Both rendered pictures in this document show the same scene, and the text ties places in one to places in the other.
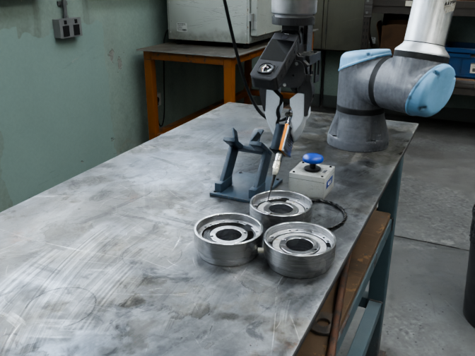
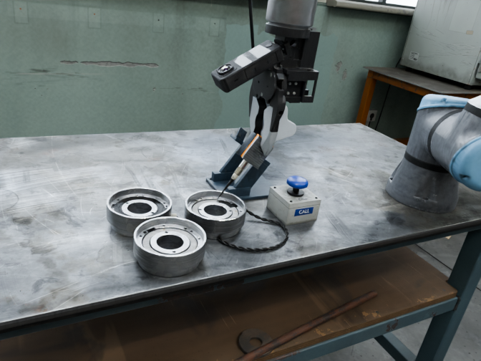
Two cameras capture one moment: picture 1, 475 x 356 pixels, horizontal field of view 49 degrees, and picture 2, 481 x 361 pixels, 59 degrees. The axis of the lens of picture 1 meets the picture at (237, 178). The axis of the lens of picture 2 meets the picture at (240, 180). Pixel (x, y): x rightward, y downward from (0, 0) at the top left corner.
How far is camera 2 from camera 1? 0.54 m
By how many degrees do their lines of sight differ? 31
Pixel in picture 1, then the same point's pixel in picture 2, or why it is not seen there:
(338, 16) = not seen: outside the picture
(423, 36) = not seen: outside the picture
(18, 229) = (59, 148)
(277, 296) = (104, 271)
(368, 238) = (401, 300)
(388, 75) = (447, 129)
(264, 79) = (216, 79)
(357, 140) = (405, 191)
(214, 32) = (441, 67)
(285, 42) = (265, 49)
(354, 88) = (419, 135)
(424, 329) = not seen: outside the picture
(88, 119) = (299, 113)
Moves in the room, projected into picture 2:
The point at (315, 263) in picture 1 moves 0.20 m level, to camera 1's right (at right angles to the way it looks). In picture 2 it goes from (152, 262) to (272, 341)
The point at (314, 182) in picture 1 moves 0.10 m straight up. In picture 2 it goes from (283, 204) to (292, 153)
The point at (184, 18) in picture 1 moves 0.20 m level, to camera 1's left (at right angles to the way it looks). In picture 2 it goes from (419, 49) to (388, 43)
